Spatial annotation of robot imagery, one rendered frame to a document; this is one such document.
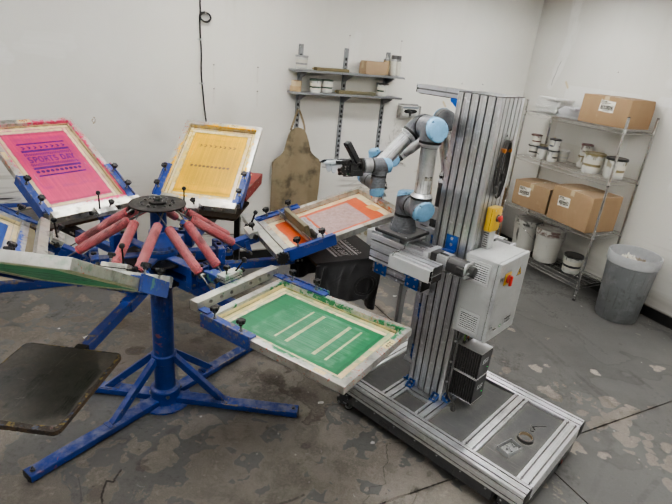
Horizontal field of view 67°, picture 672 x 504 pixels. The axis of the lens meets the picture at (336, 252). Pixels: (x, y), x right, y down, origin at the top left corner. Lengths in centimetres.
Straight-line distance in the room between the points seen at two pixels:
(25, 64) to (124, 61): 71
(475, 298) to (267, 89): 305
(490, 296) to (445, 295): 31
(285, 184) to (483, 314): 294
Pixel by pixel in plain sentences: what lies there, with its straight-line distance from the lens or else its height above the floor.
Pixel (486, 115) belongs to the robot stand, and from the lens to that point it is 271.
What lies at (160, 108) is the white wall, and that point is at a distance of 485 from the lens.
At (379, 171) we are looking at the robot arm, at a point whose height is 163.
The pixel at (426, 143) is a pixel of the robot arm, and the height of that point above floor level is 178.
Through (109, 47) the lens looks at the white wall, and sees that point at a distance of 478.
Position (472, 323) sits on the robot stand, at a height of 85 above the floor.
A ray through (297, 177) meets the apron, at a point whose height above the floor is 90.
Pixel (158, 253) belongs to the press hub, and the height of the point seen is 105.
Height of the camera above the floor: 218
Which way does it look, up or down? 22 degrees down
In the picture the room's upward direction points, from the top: 6 degrees clockwise
